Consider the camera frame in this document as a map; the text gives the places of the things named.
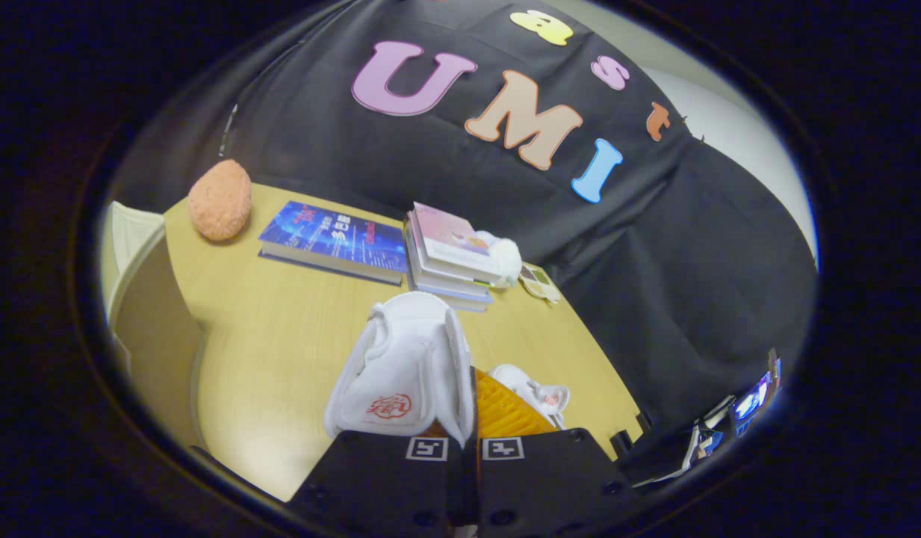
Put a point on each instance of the beige fabric storage box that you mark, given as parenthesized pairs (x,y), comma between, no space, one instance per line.
(157,336)

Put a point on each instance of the light blue cover book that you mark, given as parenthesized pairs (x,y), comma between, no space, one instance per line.
(460,301)

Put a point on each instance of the black backdrop cloth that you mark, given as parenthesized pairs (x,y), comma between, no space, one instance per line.
(692,261)

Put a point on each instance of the black table clamp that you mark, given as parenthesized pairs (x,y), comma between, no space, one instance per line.
(621,444)
(645,421)

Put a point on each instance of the grey cover book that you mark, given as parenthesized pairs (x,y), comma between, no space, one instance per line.
(430,273)

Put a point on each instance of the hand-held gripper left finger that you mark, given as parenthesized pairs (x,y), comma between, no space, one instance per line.
(378,478)

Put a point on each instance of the pink cover book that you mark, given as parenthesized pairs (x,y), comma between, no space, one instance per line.
(449,235)

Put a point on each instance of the white fluffy cloth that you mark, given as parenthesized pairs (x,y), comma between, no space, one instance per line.
(505,258)

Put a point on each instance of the pink textured sponge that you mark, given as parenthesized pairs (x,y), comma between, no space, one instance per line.
(219,200)

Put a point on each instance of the white canvas shoe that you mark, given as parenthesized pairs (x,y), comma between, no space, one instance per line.
(538,396)
(400,359)

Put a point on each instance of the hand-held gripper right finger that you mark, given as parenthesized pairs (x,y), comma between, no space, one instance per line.
(542,478)

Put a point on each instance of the computer monitor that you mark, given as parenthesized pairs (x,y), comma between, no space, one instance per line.
(751,400)

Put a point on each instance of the small makeup palette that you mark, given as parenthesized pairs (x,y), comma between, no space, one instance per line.
(541,282)

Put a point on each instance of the dark blue cover book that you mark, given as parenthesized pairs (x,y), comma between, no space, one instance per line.
(333,239)

